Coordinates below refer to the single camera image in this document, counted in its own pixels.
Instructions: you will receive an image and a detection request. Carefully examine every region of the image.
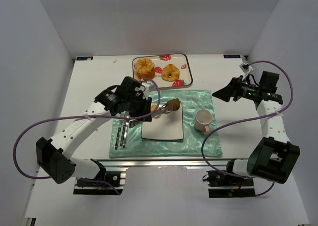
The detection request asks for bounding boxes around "brown chocolate croissant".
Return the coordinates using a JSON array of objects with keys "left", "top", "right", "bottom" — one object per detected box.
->
[{"left": 166, "top": 98, "right": 180, "bottom": 112}]

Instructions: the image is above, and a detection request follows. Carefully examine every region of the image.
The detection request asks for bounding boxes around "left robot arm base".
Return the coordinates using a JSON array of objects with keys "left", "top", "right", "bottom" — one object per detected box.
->
[{"left": 73, "top": 167, "right": 128, "bottom": 196}]

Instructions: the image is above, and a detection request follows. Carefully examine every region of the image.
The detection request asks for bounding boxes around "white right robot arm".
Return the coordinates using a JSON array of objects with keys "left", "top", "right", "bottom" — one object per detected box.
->
[{"left": 212, "top": 72, "right": 300, "bottom": 184}]

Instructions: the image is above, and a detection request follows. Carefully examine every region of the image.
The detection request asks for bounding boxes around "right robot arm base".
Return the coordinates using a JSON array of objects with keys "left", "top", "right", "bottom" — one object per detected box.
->
[{"left": 202, "top": 171, "right": 256, "bottom": 198}]

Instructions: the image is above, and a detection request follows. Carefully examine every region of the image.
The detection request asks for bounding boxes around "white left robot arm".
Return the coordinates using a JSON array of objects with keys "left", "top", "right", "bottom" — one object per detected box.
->
[{"left": 36, "top": 82, "right": 155, "bottom": 184}]

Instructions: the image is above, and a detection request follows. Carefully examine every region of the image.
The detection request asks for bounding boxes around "orange layered cake bread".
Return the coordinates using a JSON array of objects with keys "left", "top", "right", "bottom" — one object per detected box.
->
[{"left": 134, "top": 58, "right": 155, "bottom": 79}]

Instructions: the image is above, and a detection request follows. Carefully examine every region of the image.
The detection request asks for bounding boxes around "silver fork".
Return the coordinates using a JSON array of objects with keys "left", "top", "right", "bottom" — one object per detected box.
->
[{"left": 115, "top": 119, "right": 123, "bottom": 150}]

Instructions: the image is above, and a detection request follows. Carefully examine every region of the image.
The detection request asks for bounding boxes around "silver spoon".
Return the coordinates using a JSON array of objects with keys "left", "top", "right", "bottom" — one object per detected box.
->
[{"left": 120, "top": 120, "right": 129, "bottom": 148}]

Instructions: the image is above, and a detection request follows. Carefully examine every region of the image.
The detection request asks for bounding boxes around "pink ceramic mug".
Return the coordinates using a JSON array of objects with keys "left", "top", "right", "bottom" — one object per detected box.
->
[{"left": 194, "top": 109, "right": 213, "bottom": 135}]

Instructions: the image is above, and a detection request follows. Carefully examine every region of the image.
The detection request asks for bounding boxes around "white square plate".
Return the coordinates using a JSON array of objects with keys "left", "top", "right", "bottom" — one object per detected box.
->
[{"left": 141, "top": 104, "right": 184, "bottom": 141}]

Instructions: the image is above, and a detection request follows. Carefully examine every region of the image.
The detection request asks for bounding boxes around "golden round pastry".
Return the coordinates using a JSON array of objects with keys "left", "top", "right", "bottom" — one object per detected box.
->
[{"left": 161, "top": 64, "right": 180, "bottom": 82}]

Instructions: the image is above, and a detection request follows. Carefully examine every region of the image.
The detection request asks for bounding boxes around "green satin placemat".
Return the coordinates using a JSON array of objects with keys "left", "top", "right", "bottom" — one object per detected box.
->
[{"left": 109, "top": 90, "right": 222, "bottom": 158}]

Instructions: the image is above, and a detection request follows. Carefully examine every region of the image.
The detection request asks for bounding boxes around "strawberry pattern tray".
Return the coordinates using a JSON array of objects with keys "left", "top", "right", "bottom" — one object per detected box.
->
[{"left": 132, "top": 53, "right": 193, "bottom": 89}]

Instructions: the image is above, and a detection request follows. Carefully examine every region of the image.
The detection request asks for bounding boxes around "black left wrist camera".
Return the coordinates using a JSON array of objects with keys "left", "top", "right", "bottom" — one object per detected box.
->
[{"left": 120, "top": 76, "right": 141, "bottom": 93}]

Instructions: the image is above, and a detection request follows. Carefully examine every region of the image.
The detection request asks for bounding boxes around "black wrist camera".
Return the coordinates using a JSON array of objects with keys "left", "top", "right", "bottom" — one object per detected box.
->
[
  {"left": 120, "top": 76, "right": 141, "bottom": 93},
  {"left": 259, "top": 71, "right": 280, "bottom": 93}
]

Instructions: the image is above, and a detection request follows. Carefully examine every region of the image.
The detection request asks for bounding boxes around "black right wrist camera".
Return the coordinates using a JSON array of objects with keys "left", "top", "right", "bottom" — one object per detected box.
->
[{"left": 259, "top": 71, "right": 280, "bottom": 93}]

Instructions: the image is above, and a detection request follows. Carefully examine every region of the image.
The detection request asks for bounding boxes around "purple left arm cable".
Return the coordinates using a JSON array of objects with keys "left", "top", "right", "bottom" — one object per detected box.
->
[{"left": 12, "top": 77, "right": 161, "bottom": 196}]

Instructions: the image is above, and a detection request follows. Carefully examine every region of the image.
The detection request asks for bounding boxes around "aluminium table edge rail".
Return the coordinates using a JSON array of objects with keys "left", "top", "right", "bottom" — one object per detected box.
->
[{"left": 46, "top": 158, "right": 237, "bottom": 168}]

